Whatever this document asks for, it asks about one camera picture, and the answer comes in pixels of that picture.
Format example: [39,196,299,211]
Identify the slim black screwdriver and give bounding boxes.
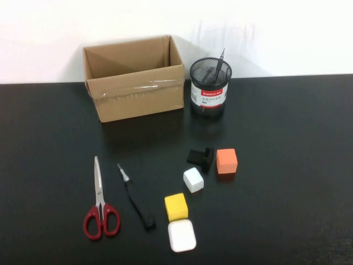
[212,48,226,83]

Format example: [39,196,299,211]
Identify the thick black-handled screwdriver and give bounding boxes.
[117,163,157,231]

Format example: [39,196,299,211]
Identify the red-handled scissors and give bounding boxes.
[83,156,121,241]

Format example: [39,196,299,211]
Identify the black mesh pen holder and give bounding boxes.
[189,57,233,120]

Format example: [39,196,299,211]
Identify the small white foam block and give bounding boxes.
[183,167,205,194]

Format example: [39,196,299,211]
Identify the open brown cardboard box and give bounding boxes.
[82,35,186,124]

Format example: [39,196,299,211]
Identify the orange foam block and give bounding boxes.
[215,148,238,175]

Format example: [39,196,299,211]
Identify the yellow foam block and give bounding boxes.
[164,192,189,222]

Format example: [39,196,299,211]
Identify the large white foam block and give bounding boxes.
[167,219,197,253]

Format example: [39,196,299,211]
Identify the black plastic bracket part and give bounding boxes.
[186,146,215,174]

